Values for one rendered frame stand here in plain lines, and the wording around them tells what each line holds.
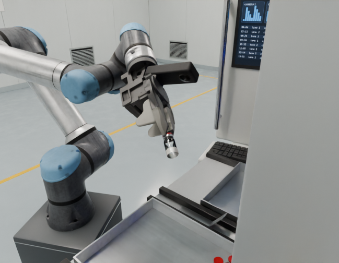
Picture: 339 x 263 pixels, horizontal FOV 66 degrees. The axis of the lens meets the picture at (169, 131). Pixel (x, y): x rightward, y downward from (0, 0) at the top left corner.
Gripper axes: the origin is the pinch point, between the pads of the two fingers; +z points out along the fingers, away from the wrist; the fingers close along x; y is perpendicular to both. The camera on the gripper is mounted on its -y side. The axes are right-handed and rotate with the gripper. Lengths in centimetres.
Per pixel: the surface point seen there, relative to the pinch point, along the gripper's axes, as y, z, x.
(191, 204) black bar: 9.8, 3.4, -31.8
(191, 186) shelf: 10.5, -5.3, -39.4
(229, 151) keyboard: -3, -26, -68
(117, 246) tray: 26.9, 11.0, -17.9
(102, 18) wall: 157, -552, -241
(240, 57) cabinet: -25, -55, -48
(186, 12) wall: -15, -552, -343
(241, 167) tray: -6, -9, -51
